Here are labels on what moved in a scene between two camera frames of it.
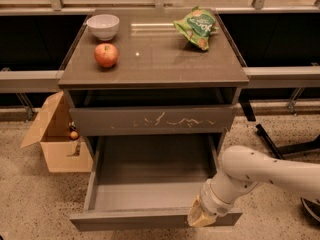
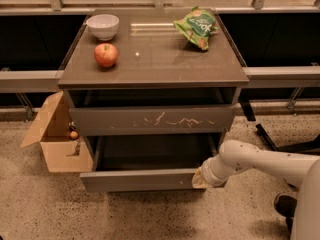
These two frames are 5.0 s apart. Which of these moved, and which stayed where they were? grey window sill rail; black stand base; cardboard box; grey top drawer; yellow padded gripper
Moved: yellow padded gripper
Stayed: grey window sill rail; cardboard box; black stand base; grey top drawer
